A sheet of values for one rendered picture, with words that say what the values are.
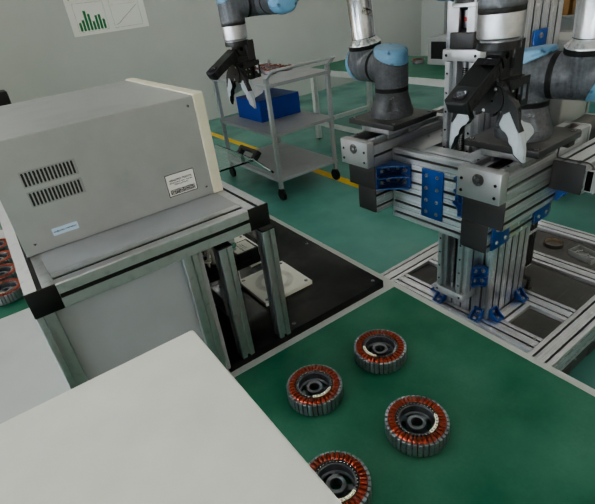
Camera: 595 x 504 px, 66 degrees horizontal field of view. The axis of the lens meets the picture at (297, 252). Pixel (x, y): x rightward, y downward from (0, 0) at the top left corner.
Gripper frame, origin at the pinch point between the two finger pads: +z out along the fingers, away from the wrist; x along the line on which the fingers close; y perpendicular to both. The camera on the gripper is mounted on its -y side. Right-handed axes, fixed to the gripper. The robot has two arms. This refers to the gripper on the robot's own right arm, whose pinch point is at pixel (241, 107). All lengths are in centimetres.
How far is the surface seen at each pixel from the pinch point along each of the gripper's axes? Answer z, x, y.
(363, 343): 37, -80, -24
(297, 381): 37, -79, -41
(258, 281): 37, -41, -27
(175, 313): 19, -64, -57
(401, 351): 37, -88, -20
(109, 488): -5, -114, -77
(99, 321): 14, -64, -70
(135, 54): 14, 484, 129
